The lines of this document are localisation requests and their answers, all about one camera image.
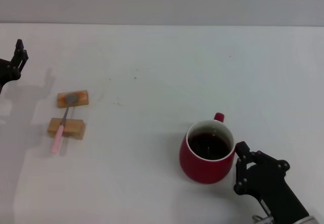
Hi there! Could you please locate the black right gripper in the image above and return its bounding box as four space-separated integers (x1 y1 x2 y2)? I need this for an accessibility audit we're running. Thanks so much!
234 141 311 224

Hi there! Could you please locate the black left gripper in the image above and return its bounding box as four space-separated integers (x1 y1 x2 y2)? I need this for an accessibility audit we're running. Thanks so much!
0 39 29 94

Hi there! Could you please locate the red ceramic cup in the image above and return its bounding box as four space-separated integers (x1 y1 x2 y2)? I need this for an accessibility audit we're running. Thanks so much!
179 112 236 184

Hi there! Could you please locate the pink handled metal spoon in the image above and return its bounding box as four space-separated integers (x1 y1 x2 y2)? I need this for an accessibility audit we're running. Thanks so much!
50 94 79 154

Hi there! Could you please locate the dark coffee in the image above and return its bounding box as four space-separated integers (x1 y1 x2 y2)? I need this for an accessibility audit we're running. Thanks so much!
188 132 232 160

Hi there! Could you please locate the orange stained wooden block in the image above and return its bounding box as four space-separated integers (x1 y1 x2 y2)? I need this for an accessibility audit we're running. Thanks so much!
57 89 89 108

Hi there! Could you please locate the plain notched wooden block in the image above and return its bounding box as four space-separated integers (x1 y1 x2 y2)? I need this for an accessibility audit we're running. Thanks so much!
47 117 86 140

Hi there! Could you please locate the silver plug with thin cable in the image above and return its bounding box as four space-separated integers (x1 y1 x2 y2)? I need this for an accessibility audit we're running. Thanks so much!
253 215 275 224

